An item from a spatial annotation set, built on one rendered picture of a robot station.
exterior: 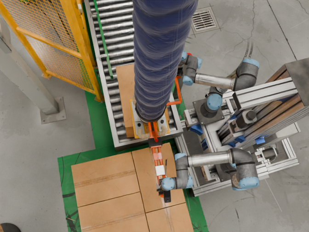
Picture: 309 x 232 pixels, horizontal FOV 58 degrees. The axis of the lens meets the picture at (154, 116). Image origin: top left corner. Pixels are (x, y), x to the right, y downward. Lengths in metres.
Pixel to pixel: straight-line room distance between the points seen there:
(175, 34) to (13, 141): 2.91
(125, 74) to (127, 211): 1.27
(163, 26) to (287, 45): 3.52
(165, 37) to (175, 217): 2.00
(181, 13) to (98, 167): 2.07
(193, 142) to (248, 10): 2.22
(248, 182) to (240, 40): 2.74
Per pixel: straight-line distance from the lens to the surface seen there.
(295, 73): 1.64
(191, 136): 3.24
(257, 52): 4.18
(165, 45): 1.11
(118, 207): 2.77
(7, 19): 2.90
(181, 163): 1.79
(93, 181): 2.80
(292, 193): 3.76
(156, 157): 2.11
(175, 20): 1.00
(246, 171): 1.76
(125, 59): 3.16
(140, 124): 2.26
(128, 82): 2.59
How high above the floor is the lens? 3.30
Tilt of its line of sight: 72 degrees down
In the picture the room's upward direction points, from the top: 10 degrees clockwise
